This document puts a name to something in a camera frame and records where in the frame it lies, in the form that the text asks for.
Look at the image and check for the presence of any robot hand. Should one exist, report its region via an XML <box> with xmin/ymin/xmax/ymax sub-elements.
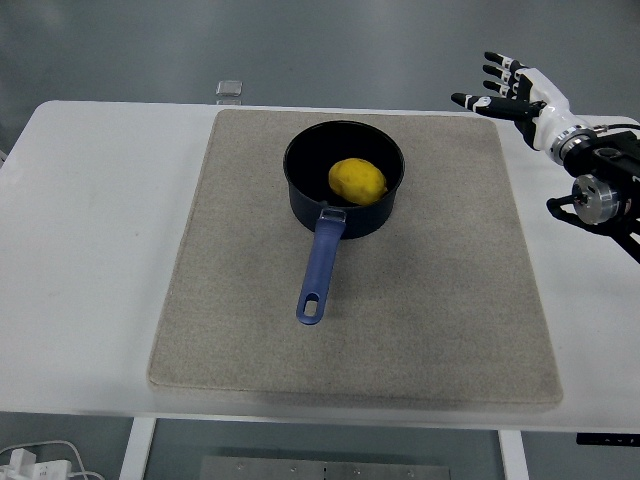
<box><xmin>450</xmin><ymin>50</ymin><xmax>581</xmax><ymax>152</ymax></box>

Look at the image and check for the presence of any yellow potato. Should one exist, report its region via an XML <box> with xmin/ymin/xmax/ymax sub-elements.
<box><xmin>327</xmin><ymin>157</ymin><xmax>390</xmax><ymax>206</ymax></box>

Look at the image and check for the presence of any small clear plastic clip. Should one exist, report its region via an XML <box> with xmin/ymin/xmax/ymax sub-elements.
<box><xmin>216</xmin><ymin>78</ymin><xmax>246</xmax><ymax>105</ymax></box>

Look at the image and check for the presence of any black table control panel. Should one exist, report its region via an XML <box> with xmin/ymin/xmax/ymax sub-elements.
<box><xmin>576</xmin><ymin>432</ymin><xmax>640</xmax><ymax>446</ymax></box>

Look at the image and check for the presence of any white table leg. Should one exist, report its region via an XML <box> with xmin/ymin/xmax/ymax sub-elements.
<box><xmin>119</xmin><ymin>417</ymin><xmax>159</xmax><ymax>480</ymax></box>
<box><xmin>497</xmin><ymin>428</ymin><xmax>530</xmax><ymax>480</ymax></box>

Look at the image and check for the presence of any beige mat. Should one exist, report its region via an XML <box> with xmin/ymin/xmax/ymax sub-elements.
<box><xmin>147</xmin><ymin>108</ymin><xmax>565</xmax><ymax>412</ymax></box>

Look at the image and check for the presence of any white power strip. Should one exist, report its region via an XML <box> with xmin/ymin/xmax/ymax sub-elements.
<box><xmin>0</xmin><ymin>448</ymin><xmax>74</xmax><ymax>480</ymax></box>

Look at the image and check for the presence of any blue pot with handle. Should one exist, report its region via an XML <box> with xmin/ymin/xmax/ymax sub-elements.
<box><xmin>283</xmin><ymin>120</ymin><xmax>407</xmax><ymax>327</ymax></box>

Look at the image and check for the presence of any white cable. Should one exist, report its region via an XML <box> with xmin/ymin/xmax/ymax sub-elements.
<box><xmin>0</xmin><ymin>438</ymin><xmax>104</xmax><ymax>480</ymax></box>

